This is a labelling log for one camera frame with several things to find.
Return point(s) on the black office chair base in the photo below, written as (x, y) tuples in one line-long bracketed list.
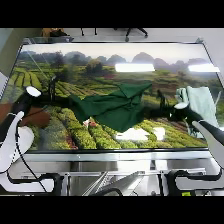
[(135, 31)]

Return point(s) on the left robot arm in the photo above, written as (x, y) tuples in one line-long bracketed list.
[(10, 143)]

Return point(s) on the green T-shirt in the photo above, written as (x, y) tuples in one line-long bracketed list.
[(115, 108)]

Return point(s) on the pale green garment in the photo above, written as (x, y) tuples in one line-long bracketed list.
[(203, 103)]

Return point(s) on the brown garment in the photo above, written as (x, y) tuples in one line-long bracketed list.
[(38, 118)]

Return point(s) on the silver frame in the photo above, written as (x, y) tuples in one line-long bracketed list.
[(100, 156)]

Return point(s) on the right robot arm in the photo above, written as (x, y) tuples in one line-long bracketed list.
[(210, 131)]

